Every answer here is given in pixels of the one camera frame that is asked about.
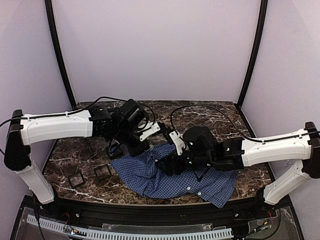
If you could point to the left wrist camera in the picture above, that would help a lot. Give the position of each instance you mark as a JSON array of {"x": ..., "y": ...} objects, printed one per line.
[{"x": 151, "y": 129}]

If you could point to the black front aluminium rail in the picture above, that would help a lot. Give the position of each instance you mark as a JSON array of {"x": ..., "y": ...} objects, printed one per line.
[{"x": 96, "y": 214}]

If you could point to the black frame post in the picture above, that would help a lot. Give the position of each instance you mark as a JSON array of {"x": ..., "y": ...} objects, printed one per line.
[
  {"x": 254, "y": 52},
  {"x": 58, "y": 52}
]

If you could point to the black tray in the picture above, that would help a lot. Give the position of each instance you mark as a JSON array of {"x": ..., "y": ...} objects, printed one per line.
[
  {"x": 102, "y": 172},
  {"x": 76, "y": 180},
  {"x": 118, "y": 154}
]

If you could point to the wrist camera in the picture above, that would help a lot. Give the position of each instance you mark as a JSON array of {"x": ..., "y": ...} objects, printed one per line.
[
  {"x": 175, "y": 138},
  {"x": 151, "y": 129}
]

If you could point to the left black frame post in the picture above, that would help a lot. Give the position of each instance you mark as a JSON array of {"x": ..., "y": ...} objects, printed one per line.
[{"x": 58, "y": 52}]

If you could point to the round brooch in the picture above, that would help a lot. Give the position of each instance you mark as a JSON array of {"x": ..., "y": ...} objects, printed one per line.
[{"x": 113, "y": 151}]

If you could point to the black tray middle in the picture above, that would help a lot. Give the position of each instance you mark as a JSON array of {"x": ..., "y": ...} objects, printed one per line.
[{"x": 102, "y": 172}]

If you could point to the black tray far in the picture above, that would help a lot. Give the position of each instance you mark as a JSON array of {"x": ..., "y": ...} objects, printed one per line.
[{"x": 118, "y": 154}]

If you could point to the right black frame post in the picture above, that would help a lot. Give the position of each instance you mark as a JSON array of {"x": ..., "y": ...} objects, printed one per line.
[{"x": 254, "y": 52}]

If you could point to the white slotted cable duct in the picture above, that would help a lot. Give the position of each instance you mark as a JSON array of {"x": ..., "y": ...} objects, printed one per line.
[{"x": 132, "y": 232}]

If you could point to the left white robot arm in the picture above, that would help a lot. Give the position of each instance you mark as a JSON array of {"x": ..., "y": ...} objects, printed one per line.
[{"x": 128, "y": 124}]

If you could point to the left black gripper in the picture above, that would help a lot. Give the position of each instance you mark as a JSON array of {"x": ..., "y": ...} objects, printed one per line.
[{"x": 139, "y": 146}]

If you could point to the blue checked shirt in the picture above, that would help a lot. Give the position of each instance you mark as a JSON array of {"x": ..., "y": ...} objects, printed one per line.
[{"x": 141, "y": 175}]

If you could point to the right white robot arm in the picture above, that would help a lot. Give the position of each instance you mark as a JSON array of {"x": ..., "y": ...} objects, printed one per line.
[{"x": 198, "y": 148}]

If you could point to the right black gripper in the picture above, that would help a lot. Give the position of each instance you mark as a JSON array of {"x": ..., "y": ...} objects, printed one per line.
[{"x": 171, "y": 165}]

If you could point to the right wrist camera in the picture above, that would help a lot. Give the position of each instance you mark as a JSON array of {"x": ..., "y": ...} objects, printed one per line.
[{"x": 175, "y": 138}]

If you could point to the black tray near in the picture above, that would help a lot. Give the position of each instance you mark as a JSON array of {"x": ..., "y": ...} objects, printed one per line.
[{"x": 76, "y": 180}]

